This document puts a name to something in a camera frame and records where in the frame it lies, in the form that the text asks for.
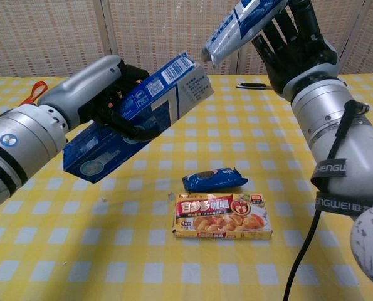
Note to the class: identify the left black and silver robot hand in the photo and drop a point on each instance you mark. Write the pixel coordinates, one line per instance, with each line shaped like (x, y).
(82, 91)

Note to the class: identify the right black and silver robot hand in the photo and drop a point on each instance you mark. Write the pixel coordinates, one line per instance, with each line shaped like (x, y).
(302, 56)

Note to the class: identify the blue and white toothpaste tube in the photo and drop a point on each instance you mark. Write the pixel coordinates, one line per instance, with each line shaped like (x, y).
(236, 28)

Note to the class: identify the blue white carton box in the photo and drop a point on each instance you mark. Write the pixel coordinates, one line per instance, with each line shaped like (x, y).
(180, 94)

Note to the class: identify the yellow red curry box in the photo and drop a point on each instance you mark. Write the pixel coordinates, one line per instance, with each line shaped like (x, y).
(220, 216)

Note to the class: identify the woven folding screen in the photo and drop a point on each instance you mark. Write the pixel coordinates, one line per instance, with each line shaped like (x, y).
(48, 31)

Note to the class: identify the blue cookie packet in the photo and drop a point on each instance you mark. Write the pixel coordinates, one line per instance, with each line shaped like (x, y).
(214, 180)

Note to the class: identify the yellow white checked tablecloth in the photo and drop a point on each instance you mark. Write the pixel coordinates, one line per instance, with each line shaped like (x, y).
(111, 251)

